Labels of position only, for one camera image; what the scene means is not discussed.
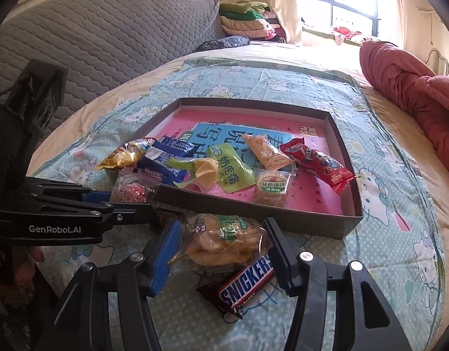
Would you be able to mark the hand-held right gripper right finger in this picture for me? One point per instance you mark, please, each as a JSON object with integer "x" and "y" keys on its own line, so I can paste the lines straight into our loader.
{"x": 277, "y": 259}

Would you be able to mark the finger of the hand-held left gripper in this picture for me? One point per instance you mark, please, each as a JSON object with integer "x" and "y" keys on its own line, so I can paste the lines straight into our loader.
{"x": 133, "y": 214}
{"x": 96, "y": 197}

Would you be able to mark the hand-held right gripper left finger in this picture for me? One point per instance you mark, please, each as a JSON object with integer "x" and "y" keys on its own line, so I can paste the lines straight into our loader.
{"x": 166, "y": 259}

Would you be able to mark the clear packet of red candy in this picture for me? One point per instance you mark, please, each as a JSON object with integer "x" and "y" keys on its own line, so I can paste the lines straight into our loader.
{"x": 133, "y": 190}

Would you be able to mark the shallow pink cardboard box tray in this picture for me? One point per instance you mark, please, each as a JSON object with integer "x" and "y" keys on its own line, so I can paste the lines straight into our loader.
{"x": 283, "y": 219}

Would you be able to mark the gold snack packet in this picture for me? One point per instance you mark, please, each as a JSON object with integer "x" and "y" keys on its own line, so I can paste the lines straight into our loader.
{"x": 126, "y": 153}

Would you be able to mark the yellow bread snack packet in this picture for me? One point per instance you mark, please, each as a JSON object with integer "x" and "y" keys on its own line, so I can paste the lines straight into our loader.
{"x": 221, "y": 241}

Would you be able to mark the blue snack packet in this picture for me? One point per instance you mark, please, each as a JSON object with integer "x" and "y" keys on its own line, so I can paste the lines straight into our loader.
{"x": 158, "y": 159}

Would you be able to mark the round cracker packet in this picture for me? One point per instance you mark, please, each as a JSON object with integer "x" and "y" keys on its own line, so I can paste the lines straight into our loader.
{"x": 272, "y": 188}

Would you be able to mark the yellow-green snack packet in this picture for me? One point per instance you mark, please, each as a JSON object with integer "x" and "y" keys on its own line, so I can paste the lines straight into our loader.
{"x": 204, "y": 172}

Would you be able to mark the green snack packet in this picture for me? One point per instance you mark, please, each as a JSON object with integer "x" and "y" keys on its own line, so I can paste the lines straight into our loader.
{"x": 233, "y": 170}

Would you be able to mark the red snack packet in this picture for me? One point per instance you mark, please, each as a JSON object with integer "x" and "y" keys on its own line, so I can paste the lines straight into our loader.
{"x": 319, "y": 162}

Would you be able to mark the orange snack packet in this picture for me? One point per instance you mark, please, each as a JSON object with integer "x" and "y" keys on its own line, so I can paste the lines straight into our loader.
{"x": 268, "y": 151}

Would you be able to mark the person's left hand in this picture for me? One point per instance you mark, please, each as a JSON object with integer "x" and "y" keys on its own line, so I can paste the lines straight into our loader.
{"x": 25, "y": 274}

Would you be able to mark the small dark chocolate packet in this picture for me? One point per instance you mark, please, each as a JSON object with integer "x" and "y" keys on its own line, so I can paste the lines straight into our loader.
{"x": 168, "y": 219}

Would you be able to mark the brown chocolate bar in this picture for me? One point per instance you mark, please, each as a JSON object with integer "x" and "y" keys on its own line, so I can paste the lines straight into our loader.
{"x": 242, "y": 285}

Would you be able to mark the pink picture book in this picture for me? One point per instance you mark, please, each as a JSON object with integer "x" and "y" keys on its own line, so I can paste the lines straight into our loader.
{"x": 319, "y": 190}

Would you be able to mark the cartoon cat printed blanket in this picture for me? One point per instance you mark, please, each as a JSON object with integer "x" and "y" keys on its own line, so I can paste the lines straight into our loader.
{"x": 392, "y": 208}

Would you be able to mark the grey quilted headboard cover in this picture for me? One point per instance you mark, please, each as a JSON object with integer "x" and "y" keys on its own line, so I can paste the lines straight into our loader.
{"x": 111, "y": 33}

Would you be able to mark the beige bed sheet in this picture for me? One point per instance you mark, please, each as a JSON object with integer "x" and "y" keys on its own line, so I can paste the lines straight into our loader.
{"x": 403, "y": 124}

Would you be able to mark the dark patterned cloth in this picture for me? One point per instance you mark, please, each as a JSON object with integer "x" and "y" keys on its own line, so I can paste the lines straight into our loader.
{"x": 224, "y": 42}

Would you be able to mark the pink quilt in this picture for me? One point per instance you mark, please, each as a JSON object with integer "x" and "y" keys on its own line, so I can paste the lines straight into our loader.
{"x": 411, "y": 80}

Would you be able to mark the pile of folded clothes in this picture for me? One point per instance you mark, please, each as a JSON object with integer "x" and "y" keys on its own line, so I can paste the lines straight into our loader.
{"x": 246, "y": 20}

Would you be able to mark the clothes on window sill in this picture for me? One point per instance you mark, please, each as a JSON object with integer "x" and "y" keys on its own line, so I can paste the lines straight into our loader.
{"x": 347, "y": 33}

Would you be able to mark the cream curtain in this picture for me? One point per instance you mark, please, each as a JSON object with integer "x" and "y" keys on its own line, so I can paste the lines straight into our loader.
{"x": 283, "y": 3}

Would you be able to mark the white metal frame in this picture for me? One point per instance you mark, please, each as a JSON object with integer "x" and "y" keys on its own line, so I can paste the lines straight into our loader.
{"x": 438, "y": 56}

